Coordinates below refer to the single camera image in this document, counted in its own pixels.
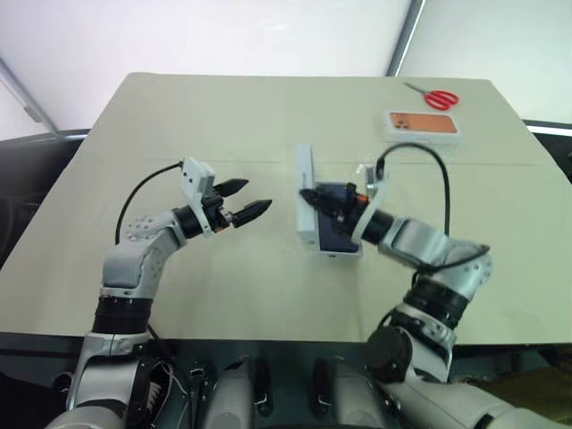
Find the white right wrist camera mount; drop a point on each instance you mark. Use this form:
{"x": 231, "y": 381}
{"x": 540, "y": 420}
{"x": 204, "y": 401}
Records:
{"x": 363, "y": 225}

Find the silver robot leg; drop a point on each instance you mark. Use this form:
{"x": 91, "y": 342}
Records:
{"x": 353, "y": 397}
{"x": 232, "y": 393}

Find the white box with orange phone print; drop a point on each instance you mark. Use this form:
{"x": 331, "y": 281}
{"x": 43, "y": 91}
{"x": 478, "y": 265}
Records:
{"x": 422, "y": 123}

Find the dark blue phone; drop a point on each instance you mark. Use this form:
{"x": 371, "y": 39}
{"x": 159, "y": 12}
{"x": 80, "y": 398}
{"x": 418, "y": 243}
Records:
{"x": 335, "y": 239}

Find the silver right robot leg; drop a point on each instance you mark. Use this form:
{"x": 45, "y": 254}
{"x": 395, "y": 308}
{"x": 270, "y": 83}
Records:
{"x": 353, "y": 397}

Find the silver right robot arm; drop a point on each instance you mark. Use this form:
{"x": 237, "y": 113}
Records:
{"x": 415, "y": 241}

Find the thin grey metal pole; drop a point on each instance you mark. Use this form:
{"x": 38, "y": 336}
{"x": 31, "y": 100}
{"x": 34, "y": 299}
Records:
{"x": 27, "y": 100}

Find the white phone box base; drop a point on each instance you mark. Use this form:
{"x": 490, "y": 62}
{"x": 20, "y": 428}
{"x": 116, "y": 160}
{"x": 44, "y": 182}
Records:
{"x": 339, "y": 254}

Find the wide grey metal pole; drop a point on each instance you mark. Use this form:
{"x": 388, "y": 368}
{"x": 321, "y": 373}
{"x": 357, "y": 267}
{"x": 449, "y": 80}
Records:
{"x": 404, "y": 40}

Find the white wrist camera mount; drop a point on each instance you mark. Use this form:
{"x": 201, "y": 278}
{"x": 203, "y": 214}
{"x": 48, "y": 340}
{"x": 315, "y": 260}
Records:
{"x": 196, "y": 176}
{"x": 363, "y": 225}

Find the white bar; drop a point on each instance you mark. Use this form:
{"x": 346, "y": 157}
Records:
{"x": 554, "y": 129}

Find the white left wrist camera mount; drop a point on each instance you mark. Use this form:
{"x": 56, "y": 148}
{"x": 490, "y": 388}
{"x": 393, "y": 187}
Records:
{"x": 196, "y": 176}

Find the silver left robot leg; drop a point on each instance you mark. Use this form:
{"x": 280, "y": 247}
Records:
{"x": 232, "y": 393}

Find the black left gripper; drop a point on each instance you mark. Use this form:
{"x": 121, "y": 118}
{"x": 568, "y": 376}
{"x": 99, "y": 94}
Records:
{"x": 216, "y": 210}

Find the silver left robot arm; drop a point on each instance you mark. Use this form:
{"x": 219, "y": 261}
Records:
{"x": 134, "y": 268}

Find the white phone box lid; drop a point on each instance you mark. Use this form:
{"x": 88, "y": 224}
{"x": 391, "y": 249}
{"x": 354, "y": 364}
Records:
{"x": 305, "y": 179}

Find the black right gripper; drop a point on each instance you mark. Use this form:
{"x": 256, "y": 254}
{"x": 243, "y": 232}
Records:
{"x": 350, "y": 210}

